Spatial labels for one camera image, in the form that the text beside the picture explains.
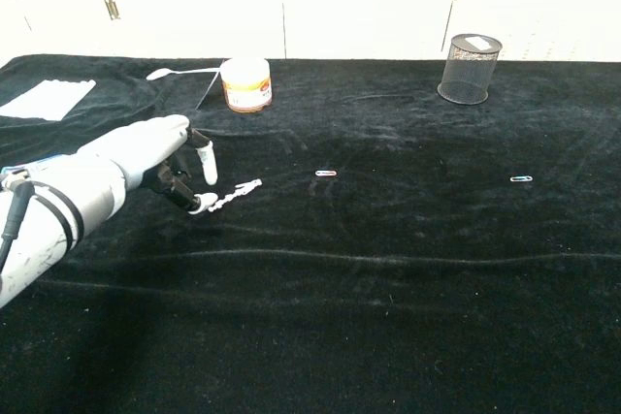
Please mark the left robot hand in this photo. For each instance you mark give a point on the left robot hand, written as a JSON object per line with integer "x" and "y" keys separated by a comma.
{"x": 145, "y": 147}

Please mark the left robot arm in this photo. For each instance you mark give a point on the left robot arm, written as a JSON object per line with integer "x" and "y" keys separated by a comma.
{"x": 58, "y": 220}

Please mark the white plastic spoon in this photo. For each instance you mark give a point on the white plastic spoon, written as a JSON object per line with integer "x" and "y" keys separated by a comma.
{"x": 157, "y": 74}

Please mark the playing card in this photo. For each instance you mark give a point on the playing card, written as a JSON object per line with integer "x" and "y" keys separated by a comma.
{"x": 209, "y": 87}

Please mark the white paper napkin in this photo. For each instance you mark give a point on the white paper napkin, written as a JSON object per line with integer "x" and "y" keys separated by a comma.
{"x": 46, "y": 99}

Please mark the jar with orange label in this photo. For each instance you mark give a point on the jar with orange label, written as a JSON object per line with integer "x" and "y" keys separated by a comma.
{"x": 246, "y": 86}

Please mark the brass screen hinge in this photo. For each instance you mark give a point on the brass screen hinge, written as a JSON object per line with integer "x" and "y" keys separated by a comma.
{"x": 112, "y": 8}

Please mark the woven folding screen panel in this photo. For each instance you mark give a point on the woven folding screen panel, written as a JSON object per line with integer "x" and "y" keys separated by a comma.
{"x": 543, "y": 2}
{"x": 369, "y": 2}
{"x": 199, "y": 2}
{"x": 63, "y": 2}

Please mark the small metal paper clip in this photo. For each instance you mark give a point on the small metal paper clip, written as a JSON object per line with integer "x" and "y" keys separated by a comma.
{"x": 521, "y": 178}
{"x": 325, "y": 173}

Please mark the black velvet tablecloth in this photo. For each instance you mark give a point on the black velvet tablecloth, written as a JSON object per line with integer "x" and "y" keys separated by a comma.
{"x": 339, "y": 288}

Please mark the black mesh pen holder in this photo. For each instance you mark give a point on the black mesh pen holder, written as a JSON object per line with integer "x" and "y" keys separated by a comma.
{"x": 466, "y": 74}

